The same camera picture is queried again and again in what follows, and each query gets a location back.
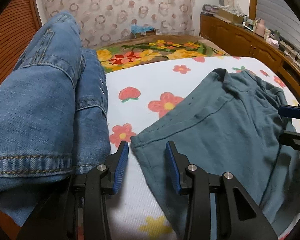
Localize wooden sideboard cabinet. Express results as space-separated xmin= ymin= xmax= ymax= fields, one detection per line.
xmin=200 ymin=14 xmax=300 ymax=100

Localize cardboard box blue contents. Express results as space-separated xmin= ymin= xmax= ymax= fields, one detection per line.
xmin=130 ymin=24 xmax=157 ymax=38

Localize grey window blind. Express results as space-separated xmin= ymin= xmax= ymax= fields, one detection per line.
xmin=256 ymin=0 xmax=300 ymax=52

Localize wooden louvered wardrobe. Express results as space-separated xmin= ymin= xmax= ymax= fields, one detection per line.
xmin=0 ymin=0 xmax=42 ymax=85

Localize pink thermos jug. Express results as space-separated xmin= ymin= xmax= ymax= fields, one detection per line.
xmin=255 ymin=19 xmax=266 ymax=37

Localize pink circle patterned curtain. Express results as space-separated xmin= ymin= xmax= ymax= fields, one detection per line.
xmin=37 ymin=0 xmax=195 ymax=48

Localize teal green shorts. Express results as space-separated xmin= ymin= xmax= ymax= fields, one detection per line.
xmin=131 ymin=69 xmax=300 ymax=237

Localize white fruit flower bedsheet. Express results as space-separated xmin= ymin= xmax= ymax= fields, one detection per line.
xmin=106 ymin=56 xmax=300 ymax=239

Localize cardboard box on cabinet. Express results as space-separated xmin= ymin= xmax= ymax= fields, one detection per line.
xmin=218 ymin=8 xmax=243 ymax=24

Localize folded blue denim jeans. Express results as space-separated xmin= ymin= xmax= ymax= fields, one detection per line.
xmin=0 ymin=11 xmax=110 ymax=226

